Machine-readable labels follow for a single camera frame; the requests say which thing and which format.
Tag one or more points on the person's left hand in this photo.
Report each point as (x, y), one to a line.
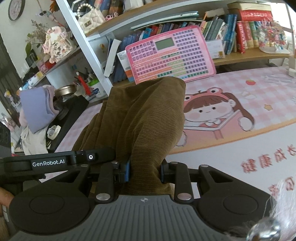
(5, 198)

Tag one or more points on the teal flat folder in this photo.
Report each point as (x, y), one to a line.
(164, 19)

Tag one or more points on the large red hardcover book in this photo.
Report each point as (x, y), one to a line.
(256, 15)

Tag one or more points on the white cloth heap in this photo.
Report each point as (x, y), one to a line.
(33, 141)

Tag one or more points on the pink floral gift bag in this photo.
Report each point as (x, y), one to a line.
(57, 45)

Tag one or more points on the pink cartoon desk mat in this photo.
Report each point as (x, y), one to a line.
(231, 148)

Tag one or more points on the round wall clock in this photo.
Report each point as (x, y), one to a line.
(16, 8)

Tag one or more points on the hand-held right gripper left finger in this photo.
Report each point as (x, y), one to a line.
(127, 171)

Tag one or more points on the black flat case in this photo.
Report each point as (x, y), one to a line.
(71, 115)

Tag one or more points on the white fluffy trim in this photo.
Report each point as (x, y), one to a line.
(284, 199)

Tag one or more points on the dark cover white book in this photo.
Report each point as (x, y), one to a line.
(112, 58)

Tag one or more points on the brass bowl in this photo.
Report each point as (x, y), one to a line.
(65, 90)

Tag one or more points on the thick beige book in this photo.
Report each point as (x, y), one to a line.
(249, 7)

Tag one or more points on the white frame wooden bookshelf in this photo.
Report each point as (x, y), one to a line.
(91, 53)

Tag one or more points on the white smartwatch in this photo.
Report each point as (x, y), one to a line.
(54, 132)

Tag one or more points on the purple cloth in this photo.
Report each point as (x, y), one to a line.
(37, 109)

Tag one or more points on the clear round bead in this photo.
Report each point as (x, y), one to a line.
(263, 229)

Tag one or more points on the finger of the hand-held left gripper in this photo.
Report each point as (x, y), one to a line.
(104, 155)

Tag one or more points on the white charger plug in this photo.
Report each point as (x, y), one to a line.
(291, 71)

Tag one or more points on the white printed package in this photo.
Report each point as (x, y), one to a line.
(124, 66)

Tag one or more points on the red tassel ornament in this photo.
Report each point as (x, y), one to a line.
(84, 84)

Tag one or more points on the dried flower branch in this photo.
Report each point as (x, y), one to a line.
(35, 37)

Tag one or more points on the cream quilted pearl handbag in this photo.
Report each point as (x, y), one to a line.
(90, 19)

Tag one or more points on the green spine book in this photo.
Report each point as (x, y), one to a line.
(254, 34)

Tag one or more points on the pink learning tablet toy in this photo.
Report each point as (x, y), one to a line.
(185, 58)

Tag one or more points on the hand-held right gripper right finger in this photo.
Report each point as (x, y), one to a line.
(162, 171)

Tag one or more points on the red spine dictionary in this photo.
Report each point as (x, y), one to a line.
(241, 37)

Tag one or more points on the row of assorted books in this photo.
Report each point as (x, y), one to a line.
(217, 30)

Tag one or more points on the clear white card box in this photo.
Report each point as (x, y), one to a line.
(215, 49)

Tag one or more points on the white green bottle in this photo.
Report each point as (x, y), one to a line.
(97, 89)

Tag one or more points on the tan spine dictionary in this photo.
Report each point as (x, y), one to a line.
(248, 34)

